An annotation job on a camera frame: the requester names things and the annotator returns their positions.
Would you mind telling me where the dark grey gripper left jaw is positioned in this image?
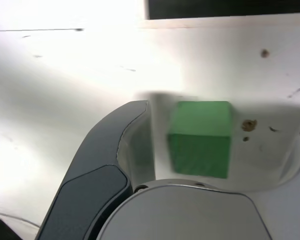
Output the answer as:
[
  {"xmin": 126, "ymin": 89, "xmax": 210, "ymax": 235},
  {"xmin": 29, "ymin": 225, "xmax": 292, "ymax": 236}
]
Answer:
[{"xmin": 36, "ymin": 99, "xmax": 157, "ymax": 240}]

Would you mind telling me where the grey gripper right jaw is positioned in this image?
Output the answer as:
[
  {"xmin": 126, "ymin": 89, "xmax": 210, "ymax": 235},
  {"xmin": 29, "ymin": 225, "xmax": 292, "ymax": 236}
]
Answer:
[{"xmin": 96, "ymin": 138, "xmax": 300, "ymax": 240}]

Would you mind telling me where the green cube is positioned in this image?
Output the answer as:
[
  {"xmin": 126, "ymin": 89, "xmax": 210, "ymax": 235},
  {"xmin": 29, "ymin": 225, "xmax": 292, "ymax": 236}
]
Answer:
[{"xmin": 165, "ymin": 100, "xmax": 234, "ymax": 180}]

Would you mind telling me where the black tape square outline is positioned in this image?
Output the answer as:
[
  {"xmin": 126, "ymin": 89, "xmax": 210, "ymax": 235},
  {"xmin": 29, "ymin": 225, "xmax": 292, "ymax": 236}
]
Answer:
[{"xmin": 144, "ymin": 0, "xmax": 300, "ymax": 21}]

